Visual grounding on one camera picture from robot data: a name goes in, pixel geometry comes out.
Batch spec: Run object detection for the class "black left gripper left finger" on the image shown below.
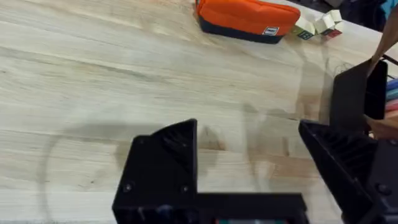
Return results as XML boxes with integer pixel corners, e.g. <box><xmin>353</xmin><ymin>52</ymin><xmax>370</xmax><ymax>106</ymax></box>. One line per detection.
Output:
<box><xmin>111</xmin><ymin>118</ymin><xmax>198</xmax><ymax>224</ymax></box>

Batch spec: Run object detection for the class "orange zip bag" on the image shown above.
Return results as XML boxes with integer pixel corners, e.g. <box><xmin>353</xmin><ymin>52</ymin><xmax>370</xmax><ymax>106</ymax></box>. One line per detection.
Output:
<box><xmin>195</xmin><ymin>0</ymin><xmax>302</xmax><ymax>45</ymax></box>

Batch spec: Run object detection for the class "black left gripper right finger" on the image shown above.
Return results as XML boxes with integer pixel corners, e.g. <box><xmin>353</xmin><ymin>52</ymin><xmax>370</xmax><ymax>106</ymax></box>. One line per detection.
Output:
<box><xmin>297</xmin><ymin>119</ymin><xmax>398</xmax><ymax>224</ymax></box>

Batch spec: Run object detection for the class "heap of toy blocks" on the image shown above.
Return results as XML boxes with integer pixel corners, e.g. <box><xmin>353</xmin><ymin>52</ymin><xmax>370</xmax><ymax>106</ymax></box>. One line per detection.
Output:
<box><xmin>291</xmin><ymin>9</ymin><xmax>345</xmax><ymax>40</ymax></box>

